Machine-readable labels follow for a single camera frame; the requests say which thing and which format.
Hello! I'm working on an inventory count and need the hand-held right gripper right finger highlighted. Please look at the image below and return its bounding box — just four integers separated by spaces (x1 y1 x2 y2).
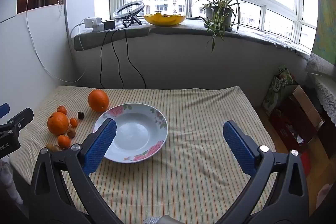
218 120 310 224

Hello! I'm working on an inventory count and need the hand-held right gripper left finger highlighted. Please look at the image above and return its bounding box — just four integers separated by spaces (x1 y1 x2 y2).
29 118 124 224

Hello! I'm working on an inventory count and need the floral white plate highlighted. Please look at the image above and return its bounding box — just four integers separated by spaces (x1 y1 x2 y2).
93 103 168 164

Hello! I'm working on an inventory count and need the large orange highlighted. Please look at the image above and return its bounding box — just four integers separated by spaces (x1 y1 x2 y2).
88 89 110 112
47 112 69 136

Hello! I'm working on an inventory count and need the striped tablecloth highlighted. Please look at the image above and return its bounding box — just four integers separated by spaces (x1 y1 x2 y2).
9 86 276 224

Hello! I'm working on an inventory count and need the green printed bag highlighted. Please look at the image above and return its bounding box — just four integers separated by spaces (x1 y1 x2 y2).
263 65 299 115

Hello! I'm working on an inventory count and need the brown cardboard box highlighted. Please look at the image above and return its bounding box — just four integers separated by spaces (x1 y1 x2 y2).
270 85 325 153

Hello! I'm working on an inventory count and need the white lace cloth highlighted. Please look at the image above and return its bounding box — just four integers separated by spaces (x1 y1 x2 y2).
306 53 336 125

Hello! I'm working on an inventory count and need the grey windowsill cloth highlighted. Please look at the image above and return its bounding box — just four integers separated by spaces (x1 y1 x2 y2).
73 18 311 60

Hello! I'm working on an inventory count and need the potted spider plant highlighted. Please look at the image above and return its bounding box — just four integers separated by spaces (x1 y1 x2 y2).
188 0 247 52

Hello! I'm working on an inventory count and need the yellow bowl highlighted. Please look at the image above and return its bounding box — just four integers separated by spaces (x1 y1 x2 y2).
143 13 187 27

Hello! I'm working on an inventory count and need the black cable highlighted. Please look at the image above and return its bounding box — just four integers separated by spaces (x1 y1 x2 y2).
112 31 124 89
99 29 109 89
124 26 147 89

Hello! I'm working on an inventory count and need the white cable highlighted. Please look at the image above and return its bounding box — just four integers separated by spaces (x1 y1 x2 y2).
26 0 88 83

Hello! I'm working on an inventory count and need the ring light on tripod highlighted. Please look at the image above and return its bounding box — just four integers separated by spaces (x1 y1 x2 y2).
113 1 145 28

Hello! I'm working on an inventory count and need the wall map poster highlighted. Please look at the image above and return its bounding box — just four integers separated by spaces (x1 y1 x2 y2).
311 0 336 65

